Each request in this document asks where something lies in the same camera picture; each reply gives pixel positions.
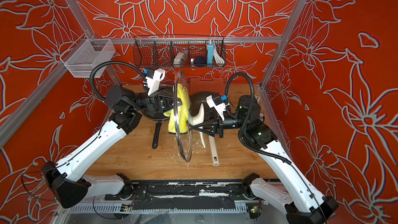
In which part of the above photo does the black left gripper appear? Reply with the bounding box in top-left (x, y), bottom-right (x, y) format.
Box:
top-left (131, 89), bottom-right (184, 121)

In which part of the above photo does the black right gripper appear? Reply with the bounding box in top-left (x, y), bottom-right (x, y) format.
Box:
top-left (195, 112), bottom-right (250, 142)

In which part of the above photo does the yellow microfiber cloth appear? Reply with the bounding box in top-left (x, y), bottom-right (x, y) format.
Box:
top-left (164, 84), bottom-right (190, 134)

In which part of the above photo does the glass lid with beige handle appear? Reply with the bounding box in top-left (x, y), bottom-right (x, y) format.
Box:
top-left (172, 71), bottom-right (204, 162)

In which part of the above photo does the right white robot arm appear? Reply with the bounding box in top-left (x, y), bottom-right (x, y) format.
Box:
top-left (206, 95), bottom-right (339, 224)

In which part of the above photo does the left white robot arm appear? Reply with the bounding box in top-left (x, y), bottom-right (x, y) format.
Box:
top-left (41, 86), bottom-right (182, 208)

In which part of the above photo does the black pot under beige lid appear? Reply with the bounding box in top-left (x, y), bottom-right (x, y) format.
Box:
top-left (188, 91), bottom-right (217, 125)

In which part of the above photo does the black frying pan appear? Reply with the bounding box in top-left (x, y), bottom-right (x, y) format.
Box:
top-left (142, 109), bottom-right (169, 149)

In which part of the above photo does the red plastic board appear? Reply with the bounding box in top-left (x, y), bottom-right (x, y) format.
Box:
top-left (189, 78), bottom-right (225, 95)

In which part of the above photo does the white packet in basket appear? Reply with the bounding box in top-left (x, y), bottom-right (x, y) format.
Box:
top-left (173, 50), bottom-right (189, 68)

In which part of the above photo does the dark blue round object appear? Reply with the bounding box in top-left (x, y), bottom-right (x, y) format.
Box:
top-left (193, 56), bottom-right (207, 67)

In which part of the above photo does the light blue box in basket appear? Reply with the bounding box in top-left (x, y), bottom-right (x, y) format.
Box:
top-left (207, 40), bottom-right (214, 67)

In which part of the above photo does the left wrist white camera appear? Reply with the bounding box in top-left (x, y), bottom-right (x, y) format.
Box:
top-left (144, 68), bottom-right (165, 96)

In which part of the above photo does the black wire wall basket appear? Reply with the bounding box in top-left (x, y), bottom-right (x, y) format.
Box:
top-left (133, 35), bottom-right (227, 68)

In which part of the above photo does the white cable bundle in basket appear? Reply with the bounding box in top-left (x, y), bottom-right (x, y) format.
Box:
top-left (213, 45), bottom-right (224, 67)

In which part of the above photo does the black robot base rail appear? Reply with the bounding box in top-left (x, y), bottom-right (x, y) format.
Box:
top-left (103, 179), bottom-right (267, 212)

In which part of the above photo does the white mesh wall basket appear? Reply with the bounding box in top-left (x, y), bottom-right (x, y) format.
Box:
top-left (62, 39), bottom-right (115, 78)

